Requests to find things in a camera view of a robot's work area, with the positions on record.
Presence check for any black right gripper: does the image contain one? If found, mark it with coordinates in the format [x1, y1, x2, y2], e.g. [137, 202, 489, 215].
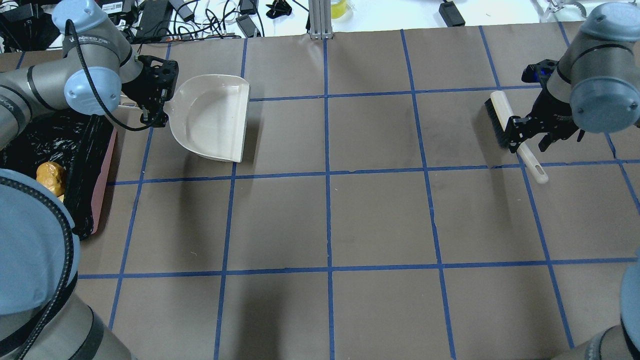
[505, 59, 585, 154]

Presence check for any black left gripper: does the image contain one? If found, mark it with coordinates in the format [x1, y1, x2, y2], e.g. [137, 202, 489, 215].
[122, 55, 179, 128]

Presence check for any beige hand brush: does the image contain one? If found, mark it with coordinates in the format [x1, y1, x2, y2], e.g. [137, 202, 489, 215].
[484, 90, 549, 184]

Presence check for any beige plastic dustpan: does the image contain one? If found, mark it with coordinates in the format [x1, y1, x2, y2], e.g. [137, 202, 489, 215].
[120, 74, 251, 164]

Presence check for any yellow bread roll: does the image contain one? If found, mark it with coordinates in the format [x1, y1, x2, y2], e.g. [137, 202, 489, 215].
[36, 161, 66, 201]

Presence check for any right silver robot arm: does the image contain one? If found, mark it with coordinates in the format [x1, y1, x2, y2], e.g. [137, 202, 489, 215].
[485, 2, 639, 181]

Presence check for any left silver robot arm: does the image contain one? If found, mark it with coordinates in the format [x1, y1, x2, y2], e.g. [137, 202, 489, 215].
[1, 0, 179, 360]

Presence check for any black lined trash bin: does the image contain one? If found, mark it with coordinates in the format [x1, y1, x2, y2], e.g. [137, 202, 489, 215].
[0, 109, 115, 241]

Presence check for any black power adapter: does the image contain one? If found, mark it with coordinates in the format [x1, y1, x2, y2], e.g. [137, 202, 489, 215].
[438, 0, 466, 28]

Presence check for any black webcam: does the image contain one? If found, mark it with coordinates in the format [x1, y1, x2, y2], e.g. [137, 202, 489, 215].
[265, 0, 293, 19]

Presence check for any yellow tape roll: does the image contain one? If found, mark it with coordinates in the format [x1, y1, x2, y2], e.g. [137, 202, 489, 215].
[330, 0, 352, 20]

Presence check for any aluminium frame post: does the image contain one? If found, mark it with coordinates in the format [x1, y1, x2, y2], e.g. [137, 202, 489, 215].
[308, 0, 334, 40]

